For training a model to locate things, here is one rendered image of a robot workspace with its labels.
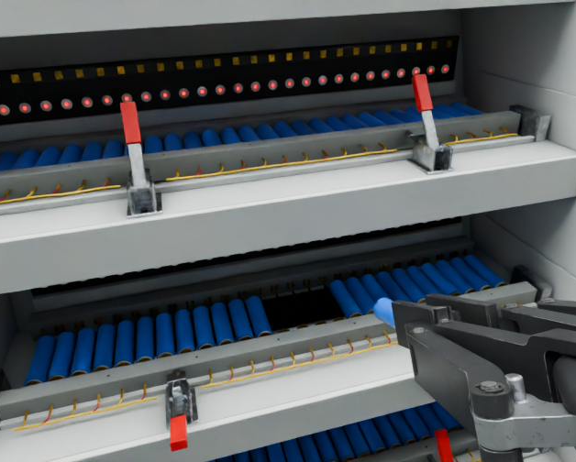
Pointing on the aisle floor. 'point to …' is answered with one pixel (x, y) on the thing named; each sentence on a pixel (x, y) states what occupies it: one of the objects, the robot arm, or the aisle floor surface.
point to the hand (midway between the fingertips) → (443, 325)
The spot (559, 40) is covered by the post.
